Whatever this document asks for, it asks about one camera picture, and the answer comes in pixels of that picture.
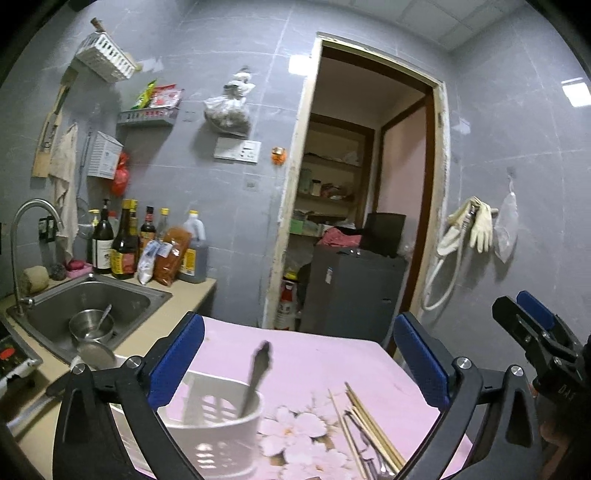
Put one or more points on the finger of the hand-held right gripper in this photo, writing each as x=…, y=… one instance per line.
x=535, y=307
x=521, y=330

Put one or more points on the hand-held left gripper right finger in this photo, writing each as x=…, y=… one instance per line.
x=420, y=364

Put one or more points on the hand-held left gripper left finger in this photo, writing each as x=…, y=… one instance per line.
x=178, y=355

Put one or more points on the white plastic utensil holder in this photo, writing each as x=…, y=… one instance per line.
x=221, y=443

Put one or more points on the white pot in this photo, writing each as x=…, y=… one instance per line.
x=117, y=362

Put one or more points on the stainless steel sink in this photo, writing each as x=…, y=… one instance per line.
x=120, y=300

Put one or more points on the small steel pot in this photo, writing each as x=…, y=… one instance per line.
x=97, y=355

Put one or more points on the dark spoon in basket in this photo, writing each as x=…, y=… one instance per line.
x=258, y=364

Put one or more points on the steel spoon in bowl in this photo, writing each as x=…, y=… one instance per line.
x=105, y=314

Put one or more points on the hanging clear plastic bag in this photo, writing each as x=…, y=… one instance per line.
x=505, y=226

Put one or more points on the cream rubber glove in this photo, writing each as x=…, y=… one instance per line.
x=482, y=230
x=459, y=213

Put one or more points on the white seasoning bag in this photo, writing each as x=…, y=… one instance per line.
x=148, y=263

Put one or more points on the orange spice bag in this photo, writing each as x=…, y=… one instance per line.
x=173, y=258

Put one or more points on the steel bowl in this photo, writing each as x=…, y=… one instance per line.
x=85, y=323

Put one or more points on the large dark sauce jug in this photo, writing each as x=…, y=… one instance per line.
x=196, y=258

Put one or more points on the grey cabinet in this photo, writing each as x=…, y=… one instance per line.
x=351, y=290

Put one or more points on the pink floral tablecloth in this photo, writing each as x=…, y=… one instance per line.
x=314, y=364

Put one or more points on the red and white bottle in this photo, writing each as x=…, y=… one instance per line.
x=287, y=307

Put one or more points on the steel cleaver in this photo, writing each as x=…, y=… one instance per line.
x=60, y=383

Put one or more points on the red label sauce bottle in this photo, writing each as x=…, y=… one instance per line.
x=147, y=230

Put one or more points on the clear bottle yellow cap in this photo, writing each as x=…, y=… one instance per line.
x=163, y=226

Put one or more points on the pink soap dish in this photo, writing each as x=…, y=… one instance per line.
x=78, y=270

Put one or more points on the dark wine bottle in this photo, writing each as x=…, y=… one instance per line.
x=103, y=244

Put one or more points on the black box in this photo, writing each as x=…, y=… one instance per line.
x=383, y=233

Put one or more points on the steel wool scrubber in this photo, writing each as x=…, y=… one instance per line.
x=59, y=272

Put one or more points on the pink cloth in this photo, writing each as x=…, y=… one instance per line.
x=339, y=237

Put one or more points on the round loofah sponge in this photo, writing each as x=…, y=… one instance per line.
x=34, y=279

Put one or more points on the induction cooker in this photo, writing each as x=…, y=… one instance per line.
x=14, y=360

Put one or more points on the red plastic bag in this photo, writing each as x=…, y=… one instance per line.
x=121, y=177

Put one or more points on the curved steel faucet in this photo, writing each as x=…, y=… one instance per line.
x=16, y=258

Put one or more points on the hanging beige towel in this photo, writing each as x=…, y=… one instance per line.
x=64, y=175

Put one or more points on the wooden storage shelf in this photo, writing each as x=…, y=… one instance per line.
x=332, y=161

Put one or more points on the hanging clear bag of food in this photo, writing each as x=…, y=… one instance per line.
x=226, y=113

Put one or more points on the hanging wooden cutting board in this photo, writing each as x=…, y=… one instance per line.
x=46, y=138

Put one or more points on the red seasoning packet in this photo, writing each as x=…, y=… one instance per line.
x=166, y=97

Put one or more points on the green snack packet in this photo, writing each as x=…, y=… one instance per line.
x=145, y=94

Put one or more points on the wooden stick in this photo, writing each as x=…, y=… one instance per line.
x=97, y=24

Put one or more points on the black wall holder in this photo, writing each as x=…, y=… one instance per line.
x=46, y=228

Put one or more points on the square white wall basket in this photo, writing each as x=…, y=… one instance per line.
x=104, y=157

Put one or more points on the white wall switch panel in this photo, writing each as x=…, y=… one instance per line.
x=238, y=150

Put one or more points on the orange wall hook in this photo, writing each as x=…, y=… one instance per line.
x=278, y=156

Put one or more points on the grey wall rack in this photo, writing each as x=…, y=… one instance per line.
x=147, y=117

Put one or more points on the wooden door frame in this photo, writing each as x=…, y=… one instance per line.
x=300, y=138

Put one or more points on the long white wall basket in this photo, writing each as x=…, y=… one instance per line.
x=104, y=57

